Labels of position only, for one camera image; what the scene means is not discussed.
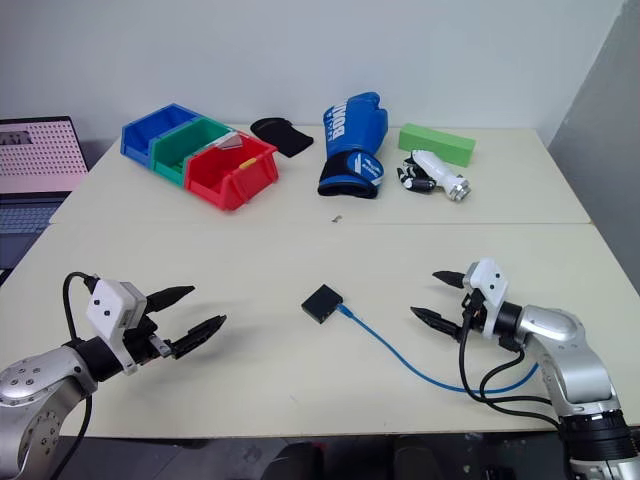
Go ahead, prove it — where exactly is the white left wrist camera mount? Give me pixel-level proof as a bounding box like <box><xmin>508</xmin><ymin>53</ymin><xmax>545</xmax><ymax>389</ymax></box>
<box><xmin>85</xmin><ymin>278</ymin><xmax>149</xmax><ymax>376</ymax></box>

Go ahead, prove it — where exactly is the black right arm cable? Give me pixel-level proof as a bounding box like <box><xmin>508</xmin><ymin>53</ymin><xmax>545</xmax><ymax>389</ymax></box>
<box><xmin>458</xmin><ymin>294</ymin><xmax>569</xmax><ymax>429</ymax></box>

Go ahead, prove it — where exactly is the black fabric pouch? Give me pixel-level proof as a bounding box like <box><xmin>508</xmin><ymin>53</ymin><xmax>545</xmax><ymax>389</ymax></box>
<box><xmin>249</xmin><ymin>117</ymin><xmax>315</xmax><ymax>159</ymax></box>

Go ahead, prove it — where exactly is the small black box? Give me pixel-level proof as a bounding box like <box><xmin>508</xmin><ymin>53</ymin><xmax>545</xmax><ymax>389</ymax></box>
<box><xmin>300</xmin><ymin>284</ymin><xmax>344</xmax><ymax>325</ymax></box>

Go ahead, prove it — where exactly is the green plastic storage bin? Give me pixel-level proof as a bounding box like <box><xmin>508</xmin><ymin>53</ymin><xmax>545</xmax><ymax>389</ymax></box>
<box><xmin>149</xmin><ymin>117</ymin><xmax>236</xmax><ymax>187</ymax></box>

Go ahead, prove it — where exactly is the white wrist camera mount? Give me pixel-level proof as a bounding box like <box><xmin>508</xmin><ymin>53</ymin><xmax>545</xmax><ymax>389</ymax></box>
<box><xmin>85</xmin><ymin>278</ymin><xmax>149</xmax><ymax>376</ymax></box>
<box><xmin>462</xmin><ymin>258</ymin><xmax>510</xmax><ymax>335</ymax></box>

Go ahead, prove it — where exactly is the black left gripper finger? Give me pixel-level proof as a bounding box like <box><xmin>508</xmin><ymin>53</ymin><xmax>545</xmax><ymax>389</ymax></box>
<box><xmin>144</xmin><ymin>285</ymin><xmax>196</xmax><ymax>315</ymax></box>
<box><xmin>172</xmin><ymin>314</ymin><xmax>228</xmax><ymax>360</ymax></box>

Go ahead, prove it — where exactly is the blue plastic storage bin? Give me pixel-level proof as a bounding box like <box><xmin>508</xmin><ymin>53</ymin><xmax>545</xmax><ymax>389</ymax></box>
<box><xmin>121</xmin><ymin>103</ymin><xmax>204</xmax><ymax>169</ymax></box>

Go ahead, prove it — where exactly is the laptop with dotted screen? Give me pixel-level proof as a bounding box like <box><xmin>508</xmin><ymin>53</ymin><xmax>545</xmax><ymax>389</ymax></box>
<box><xmin>0</xmin><ymin>116</ymin><xmax>90</xmax><ymax>272</ymax></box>

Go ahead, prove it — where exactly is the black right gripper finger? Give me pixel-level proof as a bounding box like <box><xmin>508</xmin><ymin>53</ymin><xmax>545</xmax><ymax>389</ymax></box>
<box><xmin>432</xmin><ymin>270</ymin><xmax>467</xmax><ymax>290</ymax></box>
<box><xmin>410</xmin><ymin>306</ymin><xmax>464</xmax><ymax>342</ymax></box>

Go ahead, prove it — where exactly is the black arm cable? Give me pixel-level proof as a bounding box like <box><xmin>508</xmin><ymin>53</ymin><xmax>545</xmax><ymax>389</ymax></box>
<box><xmin>458</xmin><ymin>294</ymin><xmax>569</xmax><ymax>429</ymax></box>
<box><xmin>49</xmin><ymin>272</ymin><xmax>100</xmax><ymax>480</ymax></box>

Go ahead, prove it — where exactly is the blue cable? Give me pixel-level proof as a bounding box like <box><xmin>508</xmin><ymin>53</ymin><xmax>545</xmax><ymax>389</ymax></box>
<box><xmin>335</xmin><ymin>304</ymin><xmax>541</xmax><ymax>394</ymax></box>

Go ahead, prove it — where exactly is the red plastic storage bin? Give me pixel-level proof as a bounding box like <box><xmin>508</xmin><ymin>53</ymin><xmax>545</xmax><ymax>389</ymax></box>
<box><xmin>183</xmin><ymin>134</ymin><xmax>279</xmax><ymax>213</ymax></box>

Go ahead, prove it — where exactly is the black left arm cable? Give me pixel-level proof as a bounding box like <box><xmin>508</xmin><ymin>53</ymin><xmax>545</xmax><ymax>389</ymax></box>
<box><xmin>49</xmin><ymin>272</ymin><xmax>100</xmax><ymax>480</ymax></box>

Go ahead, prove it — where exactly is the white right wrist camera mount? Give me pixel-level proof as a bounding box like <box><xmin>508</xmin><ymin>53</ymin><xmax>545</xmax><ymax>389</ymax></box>
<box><xmin>462</xmin><ymin>258</ymin><xmax>510</xmax><ymax>335</ymax></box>

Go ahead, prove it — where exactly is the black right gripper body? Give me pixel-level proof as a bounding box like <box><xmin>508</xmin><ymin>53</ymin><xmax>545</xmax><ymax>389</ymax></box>
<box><xmin>457</xmin><ymin>289</ymin><xmax>489</xmax><ymax>335</ymax></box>

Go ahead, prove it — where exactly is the blue boxing glove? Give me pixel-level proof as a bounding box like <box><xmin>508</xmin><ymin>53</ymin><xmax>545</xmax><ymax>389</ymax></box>
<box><xmin>316</xmin><ymin>91</ymin><xmax>389</xmax><ymax>200</ymax></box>

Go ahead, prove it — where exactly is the white robotic hand with silver end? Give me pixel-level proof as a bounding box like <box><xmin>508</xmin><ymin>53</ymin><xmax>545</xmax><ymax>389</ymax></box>
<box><xmin>397</xmin><ymin>148</ymin><xmax>474</xmax><ymax>204</ymax></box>

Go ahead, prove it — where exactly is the clear plastic bag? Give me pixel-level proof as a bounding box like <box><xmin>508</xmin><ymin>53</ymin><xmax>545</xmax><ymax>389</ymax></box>
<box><xmin>212</xmin><ymin>133</ymin><xmax>246</xmax><ymax>154</ymax></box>

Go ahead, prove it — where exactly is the green foam block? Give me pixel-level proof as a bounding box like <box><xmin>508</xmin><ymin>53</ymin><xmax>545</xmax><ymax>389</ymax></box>
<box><xmin>398</xmin><ymin>122</ymin><xmax>477</xmax><ymax>168</ymax></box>

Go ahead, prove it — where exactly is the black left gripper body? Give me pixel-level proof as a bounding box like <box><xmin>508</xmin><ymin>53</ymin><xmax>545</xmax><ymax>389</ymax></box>
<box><xmin>121</xmin><ymin>312</ymin><xmax>177</xmax><ymax>369</ymax></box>

